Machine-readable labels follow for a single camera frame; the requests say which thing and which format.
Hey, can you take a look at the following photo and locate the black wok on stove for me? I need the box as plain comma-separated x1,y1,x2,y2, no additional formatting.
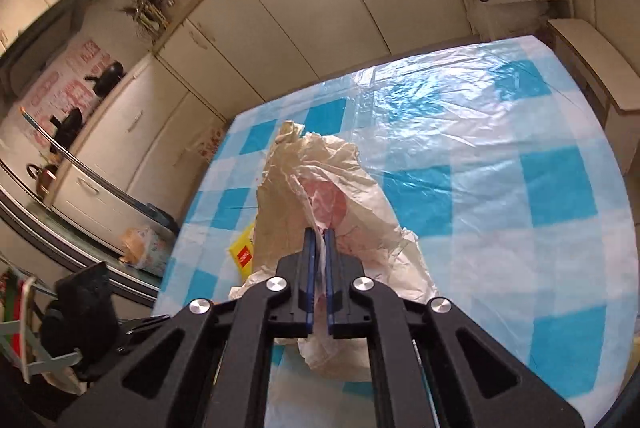
85,61,125,98

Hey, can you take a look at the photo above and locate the range hood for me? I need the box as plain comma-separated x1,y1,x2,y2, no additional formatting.
1,0,92,103

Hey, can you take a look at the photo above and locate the small white step stool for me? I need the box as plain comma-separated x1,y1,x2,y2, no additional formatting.
548,19,639,175

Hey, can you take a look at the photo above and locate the white plastic bag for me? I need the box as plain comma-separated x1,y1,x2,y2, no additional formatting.
214,122,436,394

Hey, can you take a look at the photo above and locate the yellow paper packet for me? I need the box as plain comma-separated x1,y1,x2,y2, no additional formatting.
228,221,255,281

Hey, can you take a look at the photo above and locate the blue checkered plastic tablecloth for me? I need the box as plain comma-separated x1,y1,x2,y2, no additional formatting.
154,36,638,426

